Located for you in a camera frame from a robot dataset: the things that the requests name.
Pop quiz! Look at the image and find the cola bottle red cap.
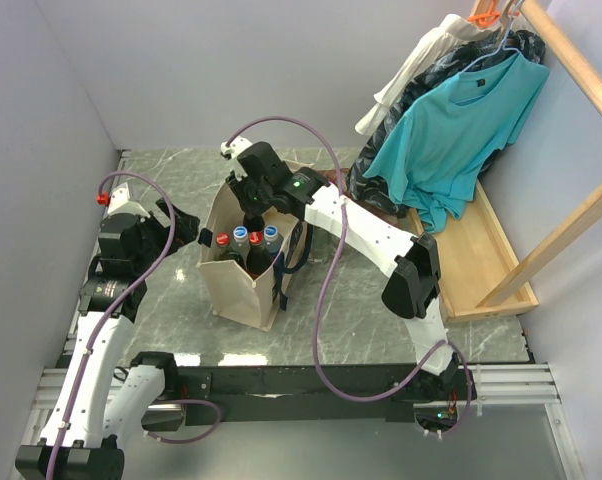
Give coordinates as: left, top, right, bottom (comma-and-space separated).
246, 232, 273, 278
242, 213, 265, 233
215, 232, 245, 268

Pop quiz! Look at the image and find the clear green-capped glass bottle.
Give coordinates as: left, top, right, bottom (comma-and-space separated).
309, 227, 335, 264

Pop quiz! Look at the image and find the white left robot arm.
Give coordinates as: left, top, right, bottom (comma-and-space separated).
15, 197, 200, 479

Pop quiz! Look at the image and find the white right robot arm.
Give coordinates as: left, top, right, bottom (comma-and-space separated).
220, 137, 460, 398

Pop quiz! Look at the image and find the beige canvas tote bag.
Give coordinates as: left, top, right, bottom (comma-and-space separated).
198, 183, 310, 331

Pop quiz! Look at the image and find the Pocari bottle blue cap right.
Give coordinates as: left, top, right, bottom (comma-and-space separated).
263, 225, 284, 262

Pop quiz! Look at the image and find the pocari bottle blue cap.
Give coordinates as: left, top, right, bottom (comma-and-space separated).
232, 226, 250, 260
263, 225, 284, 262

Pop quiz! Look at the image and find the Pocari bottle blue cap left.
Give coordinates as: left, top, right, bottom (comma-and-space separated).
232, 226, 250, 260

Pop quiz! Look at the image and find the cola bottle red cap front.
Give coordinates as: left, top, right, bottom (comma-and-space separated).
246, 232, 273, 278

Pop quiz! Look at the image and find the red plaid folded cloth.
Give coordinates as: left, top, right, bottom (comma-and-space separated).
319, 168, 348, 189

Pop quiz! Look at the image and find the turquoise t-shirt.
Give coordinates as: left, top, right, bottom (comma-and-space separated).
364, 53, 549, 233

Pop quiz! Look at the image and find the dark floral shirt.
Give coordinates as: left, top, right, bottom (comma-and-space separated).
346, 30, 546, 217

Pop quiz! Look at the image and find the white garment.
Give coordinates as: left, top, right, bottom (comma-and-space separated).
355, 14, 497, 135

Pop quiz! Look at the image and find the light blue hanger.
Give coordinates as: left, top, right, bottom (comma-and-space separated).
455, 1, 538, 74

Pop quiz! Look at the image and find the orange hanger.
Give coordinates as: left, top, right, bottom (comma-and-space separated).
467, 0, 500, 28

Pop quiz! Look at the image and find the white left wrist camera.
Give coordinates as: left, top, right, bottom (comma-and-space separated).
96, 182, 150, 218

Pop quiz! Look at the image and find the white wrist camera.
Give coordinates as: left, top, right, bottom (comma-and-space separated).
220, 136, 253, 181
96, 182, 150, 218

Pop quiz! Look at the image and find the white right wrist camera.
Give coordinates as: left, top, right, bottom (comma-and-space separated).
220, 136, 253, 181

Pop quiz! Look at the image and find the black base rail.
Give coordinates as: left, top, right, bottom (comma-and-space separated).
142, 363, 477, 433

